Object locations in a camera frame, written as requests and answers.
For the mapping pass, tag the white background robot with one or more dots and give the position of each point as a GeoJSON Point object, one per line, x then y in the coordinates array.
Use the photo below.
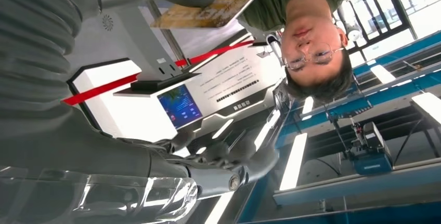
{"type": "Point", "coordinates": [349, 22]}

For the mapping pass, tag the blue gantry frame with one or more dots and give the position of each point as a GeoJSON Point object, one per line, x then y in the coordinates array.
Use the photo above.
{"type": "Point", "coordinates": [379, 95]}

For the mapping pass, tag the white ceiling light panel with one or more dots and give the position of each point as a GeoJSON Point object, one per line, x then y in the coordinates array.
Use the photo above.
{"type": "Point", "coordinates": [307, 107]}
{"type": "Point", "coordinates": [222, 129]}
{"type": "Point", "coordinates": [218, 208]}
{"type": "Point", "coordinates": [382, 74]}
{"type": "Point", "coordinates": [293, 162]}
{"type": "Point", "coordinates": [265, 133]}
{"type": "Point", "coordinates": [429, 107]}

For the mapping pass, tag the black window frame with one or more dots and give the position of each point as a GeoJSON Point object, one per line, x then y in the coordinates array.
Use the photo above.
{"type": "Point", "coordinates": [399, 9]}

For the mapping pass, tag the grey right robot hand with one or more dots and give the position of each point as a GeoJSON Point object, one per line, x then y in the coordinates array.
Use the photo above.
{"type": "Point", "coordinates": [103, 167]}

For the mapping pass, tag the person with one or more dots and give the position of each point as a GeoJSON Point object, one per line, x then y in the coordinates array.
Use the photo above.
{"type": "Point", "coordinates": [310, 43]}

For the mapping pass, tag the red barrier belt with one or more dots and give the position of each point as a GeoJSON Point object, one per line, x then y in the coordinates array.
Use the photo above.
{"type": "Point", "coordinates": [103, 90]}

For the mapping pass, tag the blue black hoist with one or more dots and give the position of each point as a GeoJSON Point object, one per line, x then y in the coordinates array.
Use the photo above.
{"type": "Point", "coordinates": [373, 162]}

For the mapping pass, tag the white wall sign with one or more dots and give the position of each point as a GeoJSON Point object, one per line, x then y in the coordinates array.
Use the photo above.
{"type": "Point", "coordinates": [234, 78]}

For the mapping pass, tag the white kiosk blue screen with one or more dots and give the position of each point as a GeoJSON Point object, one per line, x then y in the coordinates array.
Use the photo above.
{"type": "Point", "coordinates": [137, 119]}

